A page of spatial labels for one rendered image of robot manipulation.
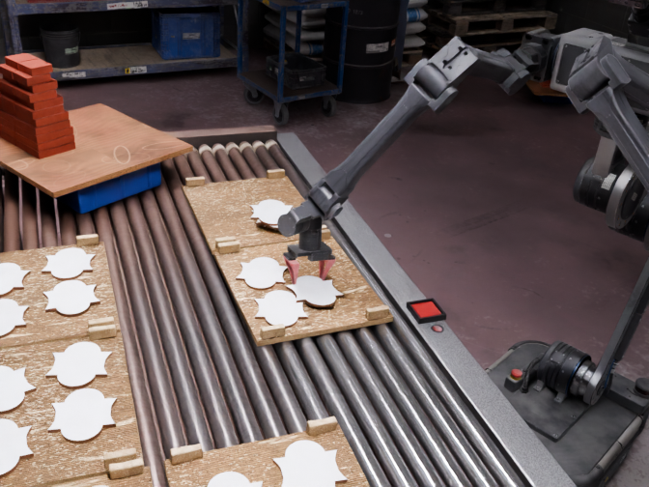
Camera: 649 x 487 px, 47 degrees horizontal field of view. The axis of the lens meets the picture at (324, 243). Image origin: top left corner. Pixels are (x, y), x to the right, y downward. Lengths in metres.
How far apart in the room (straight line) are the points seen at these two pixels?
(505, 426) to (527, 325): 1.97
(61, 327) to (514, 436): 1.03
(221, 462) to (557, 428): 1.49
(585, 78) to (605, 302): 2.42
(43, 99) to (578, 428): 2.02
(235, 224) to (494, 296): 1.86
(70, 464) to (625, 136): 1.22
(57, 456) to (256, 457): 0.37
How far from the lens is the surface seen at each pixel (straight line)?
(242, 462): 1.46
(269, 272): 1.95
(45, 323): 1.84
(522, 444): 1.62
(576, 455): 2.65
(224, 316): 1.84
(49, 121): 2.37
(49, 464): 1.50
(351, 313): 1.84
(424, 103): 1.71
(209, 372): 1.67
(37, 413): 1.61
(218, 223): 2.19
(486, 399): 1.70
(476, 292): 3.74
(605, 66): 1.59
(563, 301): 3.83
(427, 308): 1.91
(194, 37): 6.36
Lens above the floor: 2.00
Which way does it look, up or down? 30 degrees down
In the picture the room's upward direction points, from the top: 5 degrees clockwise
